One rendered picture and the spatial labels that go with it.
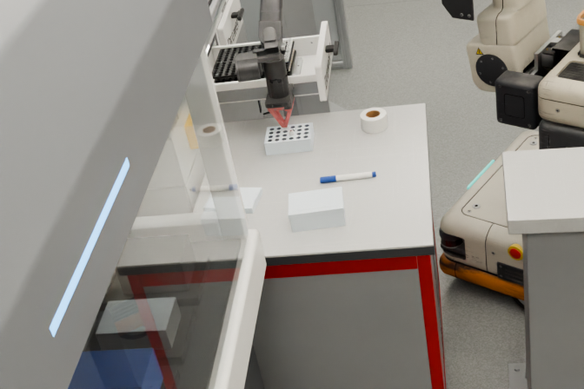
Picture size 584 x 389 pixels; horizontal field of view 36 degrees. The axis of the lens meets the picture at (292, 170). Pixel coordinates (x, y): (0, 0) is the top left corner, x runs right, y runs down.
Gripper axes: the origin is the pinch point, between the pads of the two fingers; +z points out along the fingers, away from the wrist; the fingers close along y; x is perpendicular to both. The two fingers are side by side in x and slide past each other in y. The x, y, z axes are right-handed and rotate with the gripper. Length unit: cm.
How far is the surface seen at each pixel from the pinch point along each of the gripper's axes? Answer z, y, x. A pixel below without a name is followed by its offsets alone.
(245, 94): -4.4, -9.9, -11.3
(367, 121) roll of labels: 1.1, 0.4, 22.0
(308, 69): -2.8, -25.4, 4.7
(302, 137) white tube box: 1.3, 5.7, 5.3
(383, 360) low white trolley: 41, 47, 24
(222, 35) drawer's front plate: -9.3, -39.6, -22.0
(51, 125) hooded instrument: -74, 124, 0
